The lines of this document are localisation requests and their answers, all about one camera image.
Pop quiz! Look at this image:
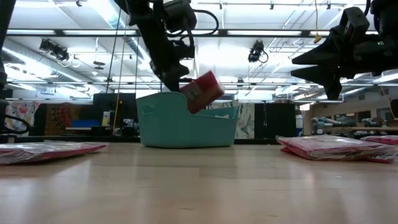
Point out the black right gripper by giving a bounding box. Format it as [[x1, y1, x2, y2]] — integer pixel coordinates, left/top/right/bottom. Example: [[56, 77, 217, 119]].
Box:
[[290, 27, 385, 101]]

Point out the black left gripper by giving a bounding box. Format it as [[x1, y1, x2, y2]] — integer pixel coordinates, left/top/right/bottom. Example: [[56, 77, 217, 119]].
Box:
[[149, 40, 190, 93]]

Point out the red popcorn bag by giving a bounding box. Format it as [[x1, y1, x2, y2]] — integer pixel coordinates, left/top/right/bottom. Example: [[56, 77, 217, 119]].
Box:
[[179, 70, 225, 114], [0, 141, 109, 166], [275, 134, 398, 161], [280, 147, 397, 165], [359, 134, 398, 146]]

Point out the teal plastic basket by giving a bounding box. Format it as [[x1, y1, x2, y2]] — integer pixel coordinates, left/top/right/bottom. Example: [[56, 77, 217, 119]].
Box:
[[136, 91, 241, 149]]

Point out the large black screen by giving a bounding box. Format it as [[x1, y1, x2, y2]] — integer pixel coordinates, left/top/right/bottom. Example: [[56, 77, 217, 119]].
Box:
[[92, 92, 139, 137]]

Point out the wooden workbench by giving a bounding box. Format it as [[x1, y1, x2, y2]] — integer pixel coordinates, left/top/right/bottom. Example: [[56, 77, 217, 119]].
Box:
[[310, 126, 398, 138]]

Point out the tall black locker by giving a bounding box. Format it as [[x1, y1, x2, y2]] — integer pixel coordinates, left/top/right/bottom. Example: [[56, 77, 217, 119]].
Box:
[[254, 102, 297, 139]]

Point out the marble pattern panel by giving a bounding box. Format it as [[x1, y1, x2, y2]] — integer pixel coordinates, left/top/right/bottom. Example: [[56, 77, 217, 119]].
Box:
[[234, 102, 256, 139]]

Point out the blue box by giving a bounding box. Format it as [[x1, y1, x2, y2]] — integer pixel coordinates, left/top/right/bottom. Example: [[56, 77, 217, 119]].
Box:
[[70, 119, 93, 128]]

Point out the dark patterned tapestry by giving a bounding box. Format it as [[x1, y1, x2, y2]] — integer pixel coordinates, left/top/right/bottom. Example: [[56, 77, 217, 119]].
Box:
[[43, 102, 94, 136]]

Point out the floral colourful fabric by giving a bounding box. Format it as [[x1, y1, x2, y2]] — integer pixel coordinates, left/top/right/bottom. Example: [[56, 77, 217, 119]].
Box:
[[4, 101, 41, 136]]

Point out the yellow hanging cable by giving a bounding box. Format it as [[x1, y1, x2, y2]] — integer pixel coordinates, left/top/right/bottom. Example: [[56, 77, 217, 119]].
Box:
[[313, 0, 323, 44]]

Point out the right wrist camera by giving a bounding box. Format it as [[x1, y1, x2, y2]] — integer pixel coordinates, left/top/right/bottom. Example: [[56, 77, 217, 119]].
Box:
[[338, 6, 371, 44]]

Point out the black rig camera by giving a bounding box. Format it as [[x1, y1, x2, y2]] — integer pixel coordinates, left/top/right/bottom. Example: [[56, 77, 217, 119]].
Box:
[[39, 38, 71, 62], [248, 39, 269, 64]]

